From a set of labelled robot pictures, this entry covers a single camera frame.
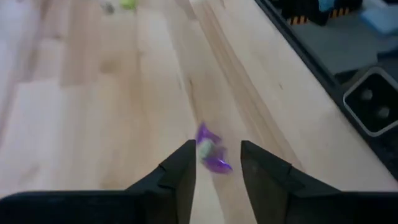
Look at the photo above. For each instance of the black yellow striped block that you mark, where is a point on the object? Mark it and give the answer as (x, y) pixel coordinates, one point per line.
(311, 12)

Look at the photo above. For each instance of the olive round ball toy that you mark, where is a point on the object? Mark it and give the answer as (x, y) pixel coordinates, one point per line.
(205, 150)

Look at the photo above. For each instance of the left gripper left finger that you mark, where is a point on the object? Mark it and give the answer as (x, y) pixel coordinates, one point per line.
(124, 208)

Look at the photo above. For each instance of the light blue flat object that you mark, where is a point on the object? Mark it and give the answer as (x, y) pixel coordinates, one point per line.
(382, 19)

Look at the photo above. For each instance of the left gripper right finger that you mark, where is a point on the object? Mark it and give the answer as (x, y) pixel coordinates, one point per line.
(311, 208)

